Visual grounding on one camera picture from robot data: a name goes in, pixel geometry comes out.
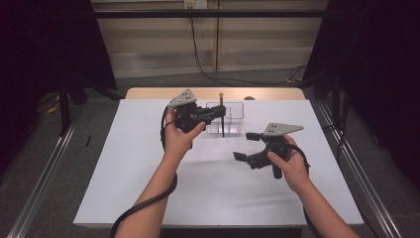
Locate right hand-held gripper cable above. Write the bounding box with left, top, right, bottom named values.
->
left=289, top=143, right=324, bottom=238

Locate black wall cable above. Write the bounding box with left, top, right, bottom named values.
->
left=188, top=6, right=308, bottom=87

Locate person's right hand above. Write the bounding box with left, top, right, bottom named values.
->
left=266, top=134, right=312, bottom=196

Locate black curtain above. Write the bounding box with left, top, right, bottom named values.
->
left=0, top=0, right=119, bottom=173
left=301, top=0, right=420, bottom=189

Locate yellow floor object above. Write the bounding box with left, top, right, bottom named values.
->
left=46, top=101, right=62, bottom=115

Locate black metal stand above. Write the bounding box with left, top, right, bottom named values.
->
left=57, top=75, right=72, bottom=137
left=331, top=72, right=343, bottom=127

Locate aluminium floor rail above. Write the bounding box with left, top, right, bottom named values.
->
left=6, top=105, right=83, bottom=238
left=316, top=100, right=402, bottom=238

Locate clear plastic organizer box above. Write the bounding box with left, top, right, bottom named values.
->
left=205, top=101, right=245, bottom=135

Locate hand-held gripper cable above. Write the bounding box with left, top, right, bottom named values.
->
left=110, top=105, right=179, bottom=238
left=289, top=143, right=324, bottom=238

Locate left hand-held gripper cable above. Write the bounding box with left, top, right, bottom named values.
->
left=110, top=105, right=179, bottom=238

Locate wooden table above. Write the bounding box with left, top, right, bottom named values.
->
left=124, top=86, right=306, bottom=101

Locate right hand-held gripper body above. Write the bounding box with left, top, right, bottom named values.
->
left=246, top=122, right=304, bottom=180

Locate person's left hand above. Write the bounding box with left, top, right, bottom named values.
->
left=163, top=107, right=207, bottom=162

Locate white table cover sheet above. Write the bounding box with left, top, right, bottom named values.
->
left=72, top=98, right=365, bottom=229

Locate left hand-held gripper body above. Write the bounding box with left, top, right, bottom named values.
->
left=167, top=88, right=212, bottom=134

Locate black horizontal frame bar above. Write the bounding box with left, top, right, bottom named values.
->
left=93, top=9, right=328, bottom=19

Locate white wall socket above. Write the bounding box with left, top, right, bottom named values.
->
left=183, top=0, right=208, bottom=10

